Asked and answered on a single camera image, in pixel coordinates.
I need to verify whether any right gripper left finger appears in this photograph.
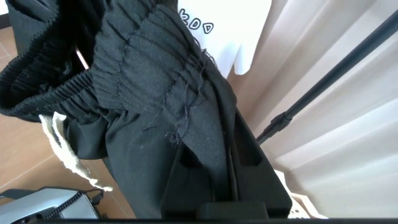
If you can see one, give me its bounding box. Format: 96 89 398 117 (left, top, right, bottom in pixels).
160 146 218 219

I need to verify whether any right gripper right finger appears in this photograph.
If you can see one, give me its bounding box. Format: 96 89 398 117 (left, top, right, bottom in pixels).
228 108 293 219

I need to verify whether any white printed t-shirt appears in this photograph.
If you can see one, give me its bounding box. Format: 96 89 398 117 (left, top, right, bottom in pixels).
177 0 273 79

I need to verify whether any black clothes rack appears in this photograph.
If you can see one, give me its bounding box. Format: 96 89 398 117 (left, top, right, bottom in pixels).
256 9 398 146

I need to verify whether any beige curtain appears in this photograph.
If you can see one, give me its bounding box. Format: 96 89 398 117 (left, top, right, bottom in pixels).
226 0 398 218

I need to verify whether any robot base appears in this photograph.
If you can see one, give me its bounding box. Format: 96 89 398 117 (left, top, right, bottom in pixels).
0 185 105 223

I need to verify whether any black garment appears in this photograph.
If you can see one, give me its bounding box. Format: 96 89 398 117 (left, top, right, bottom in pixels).
0 0 239 219

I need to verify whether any white laundry basket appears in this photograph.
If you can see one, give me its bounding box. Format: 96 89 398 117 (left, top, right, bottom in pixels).
273 169 329 219

